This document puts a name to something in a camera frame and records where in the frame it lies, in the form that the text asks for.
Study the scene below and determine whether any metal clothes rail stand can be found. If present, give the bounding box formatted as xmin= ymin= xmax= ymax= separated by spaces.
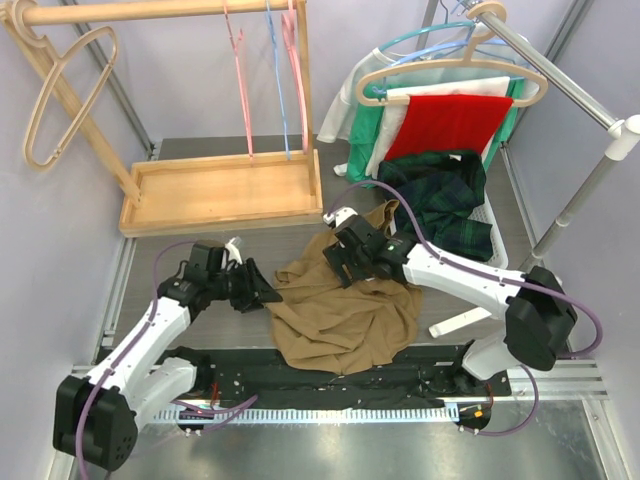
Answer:
xmin=428 ymin=0 xmax=640 ymax=339

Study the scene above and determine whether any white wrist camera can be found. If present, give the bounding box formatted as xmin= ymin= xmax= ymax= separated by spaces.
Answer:
xmin=322 ymin=206 xmax=358 ymax=229
xmin=222 ymin=236 xmax=243 ymax=267

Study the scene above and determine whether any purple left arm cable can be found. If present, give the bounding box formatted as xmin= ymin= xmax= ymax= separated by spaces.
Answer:
xmin=74 ymin=238 xmax=261 ymax=480

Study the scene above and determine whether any white plastic basket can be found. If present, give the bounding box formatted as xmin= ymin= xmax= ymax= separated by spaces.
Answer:
xmin=384 ymin=199 xmax=511 ymax=271

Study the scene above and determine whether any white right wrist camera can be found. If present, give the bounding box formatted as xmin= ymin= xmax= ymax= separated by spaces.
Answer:
xmin=322 ymin=206 xmax=358 ymax=229

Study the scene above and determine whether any pink hanger left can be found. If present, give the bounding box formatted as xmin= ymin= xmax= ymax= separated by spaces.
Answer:
xmin=222 ymin=0 xmax=254 ymax=161

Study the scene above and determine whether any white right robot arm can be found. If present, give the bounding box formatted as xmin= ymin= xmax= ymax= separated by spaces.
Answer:
xmin=323 ymin=207 xmax=577 ymax=395

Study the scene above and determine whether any red cloth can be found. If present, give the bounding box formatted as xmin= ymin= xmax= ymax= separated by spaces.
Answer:
xmin=384 ymin=94 xmax=513 ymax=161

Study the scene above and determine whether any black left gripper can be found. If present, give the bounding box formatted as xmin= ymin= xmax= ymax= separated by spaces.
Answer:
xmin=208 ymin=258 xmax=282 ymax=313

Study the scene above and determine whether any pink hanger right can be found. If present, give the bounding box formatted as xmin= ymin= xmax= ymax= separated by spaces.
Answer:
xmin=281 ymin=0 xmax=309 ymax=153

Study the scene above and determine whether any teal hanger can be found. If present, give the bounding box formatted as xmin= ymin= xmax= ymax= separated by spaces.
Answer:
xmin=377 ymin=21 xmax=474 ymax=51

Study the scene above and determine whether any light blue wire hanger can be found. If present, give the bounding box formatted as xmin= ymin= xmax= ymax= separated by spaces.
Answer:
xmin=265 ymin=0 xmax=291 ymax=160

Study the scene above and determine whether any pink hanger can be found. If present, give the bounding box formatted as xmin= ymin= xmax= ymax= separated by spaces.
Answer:
xmin=281 ymin=0 xmax=309 ymax=153
xmin=222 ymin=0 xmax=254 ymax=161

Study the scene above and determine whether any white slotted cable duct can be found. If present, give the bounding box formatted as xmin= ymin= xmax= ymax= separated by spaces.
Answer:
xmin=151 ymin=403 xmax=459 ymax=428

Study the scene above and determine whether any dark green plaid garment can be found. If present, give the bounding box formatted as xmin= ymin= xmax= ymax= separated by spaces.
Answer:
xmin=377 ymin=150 xmax=493 ymax=262

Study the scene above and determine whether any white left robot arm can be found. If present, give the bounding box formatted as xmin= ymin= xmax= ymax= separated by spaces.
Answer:
xmin=53 ymin=237 xmax=282 ymax=479

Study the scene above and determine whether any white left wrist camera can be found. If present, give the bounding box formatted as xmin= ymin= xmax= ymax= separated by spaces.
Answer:
xmin=222 ymin=236 xmax=243 ymax=267

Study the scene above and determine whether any wooden hanger rack with tray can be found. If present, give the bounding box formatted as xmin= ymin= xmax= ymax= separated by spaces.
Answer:
xmin=1 ymin=1 xmax=323 ymax=238

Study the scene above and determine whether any beige wooden hanger on rack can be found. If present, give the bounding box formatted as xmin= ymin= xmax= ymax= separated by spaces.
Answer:
xmin=23 ymin=26 xmax=119 ymax=172

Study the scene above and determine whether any blue hanger on rail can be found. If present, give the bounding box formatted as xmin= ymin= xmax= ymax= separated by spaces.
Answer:
xmin=390 ymin=7 xmax=487 ymax=67

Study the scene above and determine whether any tan skirt with white lining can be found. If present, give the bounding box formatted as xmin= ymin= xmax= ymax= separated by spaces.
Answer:
xmin=266 ymin=229 xmax=423 ymax=375

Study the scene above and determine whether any beige wooden hanger with clothes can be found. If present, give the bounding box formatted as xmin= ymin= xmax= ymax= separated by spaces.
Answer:
xmin=354 ymin=1 xmax=549 ymax=108

